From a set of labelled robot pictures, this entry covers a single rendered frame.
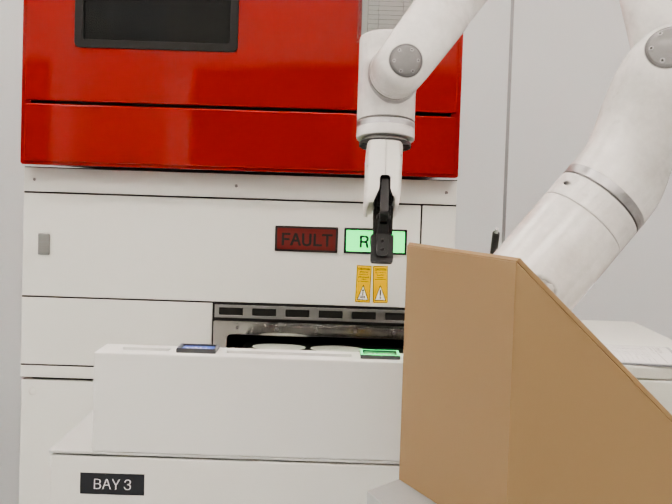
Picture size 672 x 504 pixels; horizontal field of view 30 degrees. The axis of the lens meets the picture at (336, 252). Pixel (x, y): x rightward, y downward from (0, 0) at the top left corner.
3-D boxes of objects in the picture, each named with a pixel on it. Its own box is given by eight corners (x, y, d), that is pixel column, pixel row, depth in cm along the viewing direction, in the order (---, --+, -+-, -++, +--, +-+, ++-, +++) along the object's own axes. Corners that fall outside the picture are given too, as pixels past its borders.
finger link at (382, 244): (371, 216, 179) (370, 262, 178) (372, 212, 176) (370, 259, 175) (394, 217, 179) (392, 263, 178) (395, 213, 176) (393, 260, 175)
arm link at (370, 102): (422, 116, 177) (406, 132, 186) (425, 26, 179) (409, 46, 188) (364, 111, 176) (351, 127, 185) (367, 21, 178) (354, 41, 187)
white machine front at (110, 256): (23, 375, 240) (27, 166, 238) (448, 389, 240) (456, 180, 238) (19, 377, 237) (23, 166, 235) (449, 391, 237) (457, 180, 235)
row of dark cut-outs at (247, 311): (214, 316, 238) (215, 304, 237) (446, 324, 237) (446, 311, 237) (214, 317, 237) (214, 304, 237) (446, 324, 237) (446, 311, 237)
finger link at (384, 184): (380, 163, 178) (379, 194, 182) (381, 196, 172) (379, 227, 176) (389, 163, 178) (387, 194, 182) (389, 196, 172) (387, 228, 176)
